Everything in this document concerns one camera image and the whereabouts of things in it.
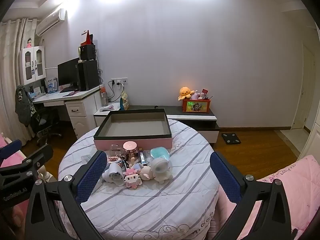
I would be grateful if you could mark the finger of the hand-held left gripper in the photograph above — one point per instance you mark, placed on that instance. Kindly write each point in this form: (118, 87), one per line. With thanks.
(37, 157)
(10, 150)

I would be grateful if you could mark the white wall socket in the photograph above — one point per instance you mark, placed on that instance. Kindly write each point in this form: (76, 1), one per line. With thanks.
(119, 81)

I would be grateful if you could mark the blue rectangular tube box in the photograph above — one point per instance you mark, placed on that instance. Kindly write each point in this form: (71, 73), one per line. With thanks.
(142, 158)

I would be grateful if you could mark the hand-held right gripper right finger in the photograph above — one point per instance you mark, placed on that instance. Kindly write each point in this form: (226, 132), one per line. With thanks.
(225, 180)

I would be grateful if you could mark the rose gold round jar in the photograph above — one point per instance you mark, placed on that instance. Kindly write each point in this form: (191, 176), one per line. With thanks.
(130, 148)

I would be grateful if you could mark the black bathroom scale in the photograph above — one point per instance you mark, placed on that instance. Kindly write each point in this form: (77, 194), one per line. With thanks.
(231, 138)

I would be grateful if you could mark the pink pig toy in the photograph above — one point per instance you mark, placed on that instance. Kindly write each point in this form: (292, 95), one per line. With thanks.
(145, 173)

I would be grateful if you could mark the large black pink box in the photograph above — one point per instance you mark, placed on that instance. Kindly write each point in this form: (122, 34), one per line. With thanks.
(135, 130)

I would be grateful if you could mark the white air conditioner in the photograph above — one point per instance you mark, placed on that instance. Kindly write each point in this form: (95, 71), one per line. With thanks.
(50, 21)

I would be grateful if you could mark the yellow blue snack bag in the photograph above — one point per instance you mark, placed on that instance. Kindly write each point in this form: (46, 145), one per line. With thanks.
(124, 101)

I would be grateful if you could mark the black computer tower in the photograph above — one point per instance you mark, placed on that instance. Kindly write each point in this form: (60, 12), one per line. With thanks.
(88, 75)

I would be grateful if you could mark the dark grey jacket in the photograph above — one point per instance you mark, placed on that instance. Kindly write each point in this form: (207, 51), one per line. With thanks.
(22, 105)

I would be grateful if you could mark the black office chair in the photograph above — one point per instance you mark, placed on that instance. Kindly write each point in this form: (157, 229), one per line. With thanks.
(45, 120)

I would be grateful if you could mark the black computer monitor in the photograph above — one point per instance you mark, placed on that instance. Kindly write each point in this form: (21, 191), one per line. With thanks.
(68, 73)

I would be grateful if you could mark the black keyboard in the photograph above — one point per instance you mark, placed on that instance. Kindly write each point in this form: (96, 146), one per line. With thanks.
(68, 90)

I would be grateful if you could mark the silver bottle with red lid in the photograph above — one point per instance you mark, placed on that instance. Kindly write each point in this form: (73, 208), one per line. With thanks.
(104, 97)

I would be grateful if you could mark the beige curtain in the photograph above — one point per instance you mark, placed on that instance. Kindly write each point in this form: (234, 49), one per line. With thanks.
(10, 80)

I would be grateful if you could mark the white desk with drawers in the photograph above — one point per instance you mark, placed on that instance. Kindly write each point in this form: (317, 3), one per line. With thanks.
(80, 95)

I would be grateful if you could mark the small pink doll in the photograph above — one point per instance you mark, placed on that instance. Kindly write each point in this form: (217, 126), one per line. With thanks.
(29, 43)

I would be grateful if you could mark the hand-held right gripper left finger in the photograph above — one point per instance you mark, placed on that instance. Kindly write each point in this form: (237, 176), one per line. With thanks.
(91, 177)

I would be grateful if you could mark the white plastic device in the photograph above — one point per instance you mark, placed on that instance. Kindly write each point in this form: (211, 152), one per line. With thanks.
(113, 171)

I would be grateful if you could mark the clear plastic box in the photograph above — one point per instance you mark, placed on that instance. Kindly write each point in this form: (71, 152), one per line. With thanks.
(115, 150)

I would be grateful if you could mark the orange octopus plush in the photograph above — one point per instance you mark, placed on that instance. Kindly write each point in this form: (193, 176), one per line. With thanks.
(185, 93)

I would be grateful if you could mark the teal round case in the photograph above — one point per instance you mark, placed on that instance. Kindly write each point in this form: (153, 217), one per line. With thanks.
(160, 153)

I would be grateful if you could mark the pink donut block figure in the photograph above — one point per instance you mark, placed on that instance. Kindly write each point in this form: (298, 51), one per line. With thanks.
(113, 158)

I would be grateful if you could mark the white door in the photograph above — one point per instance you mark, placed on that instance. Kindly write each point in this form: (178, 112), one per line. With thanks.
(303, 87)

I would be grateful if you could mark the black speaker box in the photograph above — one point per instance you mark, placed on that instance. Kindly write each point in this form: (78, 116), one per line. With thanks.
(88, 52)

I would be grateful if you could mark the orange storage box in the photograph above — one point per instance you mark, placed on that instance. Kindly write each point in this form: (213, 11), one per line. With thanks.
(196, 105)

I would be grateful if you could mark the white glass-door cabinet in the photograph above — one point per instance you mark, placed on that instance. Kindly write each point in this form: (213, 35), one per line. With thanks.
(31, 65)

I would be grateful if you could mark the magazine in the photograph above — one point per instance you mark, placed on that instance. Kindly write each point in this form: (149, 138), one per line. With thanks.
(107, 108)

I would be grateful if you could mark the pink blanket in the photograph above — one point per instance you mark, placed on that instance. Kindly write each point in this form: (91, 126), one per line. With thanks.
(300, 185)

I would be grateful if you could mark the white elephant toy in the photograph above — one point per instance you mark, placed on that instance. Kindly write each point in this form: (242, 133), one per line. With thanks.
(160, 167)

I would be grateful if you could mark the purple plush toy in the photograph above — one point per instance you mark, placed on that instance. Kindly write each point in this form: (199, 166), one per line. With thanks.
(195, 95)

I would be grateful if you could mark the red card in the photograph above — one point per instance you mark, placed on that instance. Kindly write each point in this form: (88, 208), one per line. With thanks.
(205, 92)

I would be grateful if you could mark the blue white carton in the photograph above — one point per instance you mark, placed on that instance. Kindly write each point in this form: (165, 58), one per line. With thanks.
(51, 83)

